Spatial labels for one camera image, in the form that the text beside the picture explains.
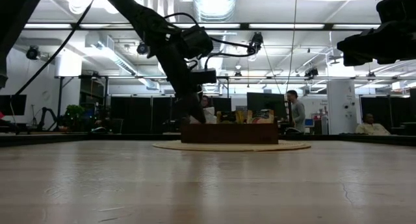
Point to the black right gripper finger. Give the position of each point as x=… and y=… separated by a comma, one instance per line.
x=367, y=61
x=364, y=43

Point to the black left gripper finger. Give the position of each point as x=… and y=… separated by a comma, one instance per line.
x=193, y=107

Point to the white orange tea packet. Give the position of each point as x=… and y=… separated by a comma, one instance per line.
x=210, y=117

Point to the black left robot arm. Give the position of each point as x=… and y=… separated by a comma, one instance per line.
x=13, y=22

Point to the brown wooden tea caddy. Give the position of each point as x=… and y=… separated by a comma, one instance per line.
x=227, y=134

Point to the person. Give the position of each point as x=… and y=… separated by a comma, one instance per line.
x=205, y=102
x=297, y=113
x=370, y=128

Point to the black partition screen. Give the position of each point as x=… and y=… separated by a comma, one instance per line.
x=162, y=113
x=130, y=113
x=373, y=104
x=401, y=110
x=222, y=104

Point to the black ceiling spotlight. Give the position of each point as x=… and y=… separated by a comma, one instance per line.
x=311, y=73
x=142, y=48
x=32, y=53

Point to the round woven straw placemat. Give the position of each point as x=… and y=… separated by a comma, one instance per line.
x=227, y=147

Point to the black computer monitor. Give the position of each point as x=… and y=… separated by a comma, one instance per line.
x=14, y=104
x=266, y=102

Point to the green leafy plant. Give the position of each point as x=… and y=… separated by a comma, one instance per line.
x=74, y=112

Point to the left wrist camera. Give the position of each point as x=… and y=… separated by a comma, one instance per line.
x=204, y=76

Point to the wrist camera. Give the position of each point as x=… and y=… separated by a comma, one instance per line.
x=396, y=6
x=204, y=76

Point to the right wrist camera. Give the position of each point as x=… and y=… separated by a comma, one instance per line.
x=396, y=6

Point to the black hanging ceiling camera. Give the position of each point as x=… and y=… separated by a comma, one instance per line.
x=255, y=42

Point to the black aluminium table frame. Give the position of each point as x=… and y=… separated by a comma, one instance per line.
x=97, y=139

